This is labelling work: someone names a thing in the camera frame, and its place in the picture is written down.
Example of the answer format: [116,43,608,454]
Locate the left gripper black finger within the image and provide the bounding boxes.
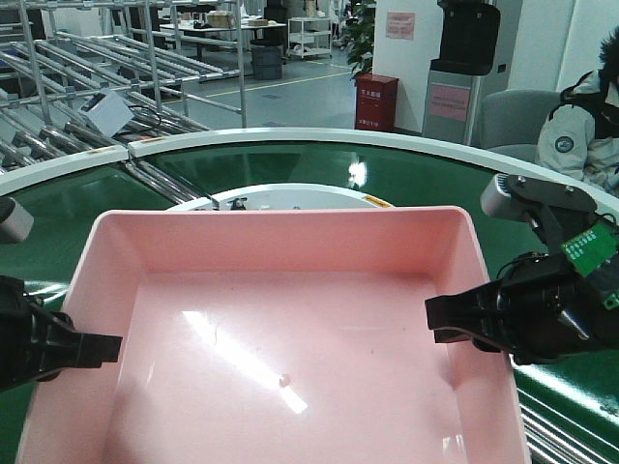
[73,333,122,368]

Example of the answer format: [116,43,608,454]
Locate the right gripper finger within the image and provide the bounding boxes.
[425,280,503,331]
[433,329,506,353]

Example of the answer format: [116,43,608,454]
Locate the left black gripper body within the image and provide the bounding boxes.
[1,275,77,392]

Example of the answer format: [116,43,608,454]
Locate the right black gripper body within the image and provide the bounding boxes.
[498,256,618,365]

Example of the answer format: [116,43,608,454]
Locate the pink plastic bin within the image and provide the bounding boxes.
[17,206,529,463]

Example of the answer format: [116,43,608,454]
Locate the white shelf cart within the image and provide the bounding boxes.
[287,16,332,60]

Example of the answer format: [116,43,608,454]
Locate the green circuit board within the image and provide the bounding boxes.
[561,224,618,277]

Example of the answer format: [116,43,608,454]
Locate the green conveyor belt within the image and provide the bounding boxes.
[1,141,618,446]

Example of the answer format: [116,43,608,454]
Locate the steel conveyor rollers front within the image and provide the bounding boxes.
[520,403,618,463]

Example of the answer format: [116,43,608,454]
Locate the steel conveyor rollers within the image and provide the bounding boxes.
[520,403,618,463]
[123,160,204,204]

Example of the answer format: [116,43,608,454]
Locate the person in white jacket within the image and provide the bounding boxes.
[535,30,618,196]

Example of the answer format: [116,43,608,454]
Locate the steel conveyor rollers rear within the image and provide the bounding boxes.
[123,160,204,204]

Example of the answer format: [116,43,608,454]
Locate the grey armchair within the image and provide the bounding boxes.
[478,90,560,162]

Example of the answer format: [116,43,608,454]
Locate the right black bearing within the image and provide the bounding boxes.
[229,197,247,211]

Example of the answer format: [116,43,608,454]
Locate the red fire extinguisher cabinet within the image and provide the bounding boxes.
[354,73,398,132]

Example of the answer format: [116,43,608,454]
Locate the white control box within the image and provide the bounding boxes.
[79,89,133,137]

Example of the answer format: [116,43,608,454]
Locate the metal roller rack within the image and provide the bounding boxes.
[1,1,245,173]

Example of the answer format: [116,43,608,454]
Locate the grey stand with black top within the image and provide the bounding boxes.
[422,1,501,145]

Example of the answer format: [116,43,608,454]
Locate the green potted plant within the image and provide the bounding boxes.
[342,0,376,79]

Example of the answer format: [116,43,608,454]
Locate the dark grey crate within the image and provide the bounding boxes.
[251,40,283,80]

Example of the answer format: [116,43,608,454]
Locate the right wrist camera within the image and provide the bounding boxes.
[480,174,597,254]

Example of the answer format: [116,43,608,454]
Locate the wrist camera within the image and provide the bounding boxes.
[480,174,597,254]
[1,196,34,244]

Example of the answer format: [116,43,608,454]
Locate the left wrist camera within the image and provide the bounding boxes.
[1,196,34,244]

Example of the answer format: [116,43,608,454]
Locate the white outer conveyor rail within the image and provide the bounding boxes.
[1,128,618,215]

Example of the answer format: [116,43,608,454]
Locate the white inner conveyor ring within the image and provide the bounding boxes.
[166,183,396,213]

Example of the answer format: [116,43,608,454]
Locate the pink wall notice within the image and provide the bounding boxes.
[386,12,416,41]

